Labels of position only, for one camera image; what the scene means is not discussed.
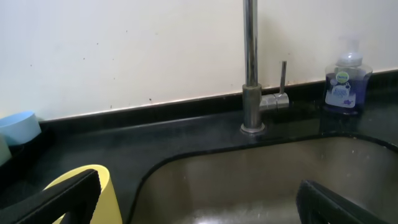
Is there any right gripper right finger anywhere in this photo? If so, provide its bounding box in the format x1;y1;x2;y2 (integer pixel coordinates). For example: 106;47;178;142
295;179;389;224

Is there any green cup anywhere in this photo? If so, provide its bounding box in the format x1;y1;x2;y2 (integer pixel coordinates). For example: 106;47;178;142
0;135;12;166

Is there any yellow cup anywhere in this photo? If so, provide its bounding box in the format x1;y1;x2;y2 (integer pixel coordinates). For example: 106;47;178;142
42;164;124;224

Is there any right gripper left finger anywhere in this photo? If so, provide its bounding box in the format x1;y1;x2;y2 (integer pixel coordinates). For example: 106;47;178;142
0;169;102;224

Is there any steel sink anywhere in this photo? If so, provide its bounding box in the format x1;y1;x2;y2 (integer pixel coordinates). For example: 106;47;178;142
127;135;398;224

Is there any black tray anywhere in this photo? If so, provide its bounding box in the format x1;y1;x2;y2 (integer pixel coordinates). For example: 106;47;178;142
0;124;57;194

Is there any blue cup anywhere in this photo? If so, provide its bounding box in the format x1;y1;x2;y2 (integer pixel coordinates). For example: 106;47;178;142
0;111;42;146

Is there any steel tap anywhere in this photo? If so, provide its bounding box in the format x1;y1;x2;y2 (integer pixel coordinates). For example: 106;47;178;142
239;0;290;134

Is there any blue soap bottle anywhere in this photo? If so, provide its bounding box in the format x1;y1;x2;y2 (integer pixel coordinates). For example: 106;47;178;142
322;37;373;115

